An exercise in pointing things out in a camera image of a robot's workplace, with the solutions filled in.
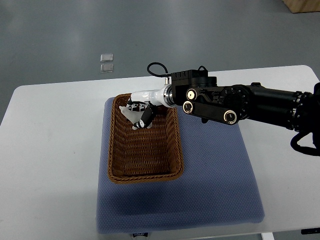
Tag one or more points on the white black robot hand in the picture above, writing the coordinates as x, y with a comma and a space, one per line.
149, 101

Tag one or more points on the white bear figurine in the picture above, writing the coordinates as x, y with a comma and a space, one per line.
133, 116

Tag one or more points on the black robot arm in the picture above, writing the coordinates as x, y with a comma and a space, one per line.
199, 95

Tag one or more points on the brown wicker basket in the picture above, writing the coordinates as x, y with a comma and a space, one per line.
144, 155

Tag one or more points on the upper metal floor plate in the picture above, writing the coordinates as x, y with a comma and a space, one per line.
106, 57

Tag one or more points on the blue padded mat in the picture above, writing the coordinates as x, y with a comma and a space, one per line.
217, 188

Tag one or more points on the wooden box corner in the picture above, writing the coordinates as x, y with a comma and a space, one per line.
303, 6

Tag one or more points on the white table leg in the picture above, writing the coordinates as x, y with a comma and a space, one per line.
267, 236

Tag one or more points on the black table control panel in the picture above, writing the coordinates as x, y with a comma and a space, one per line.
310, 231

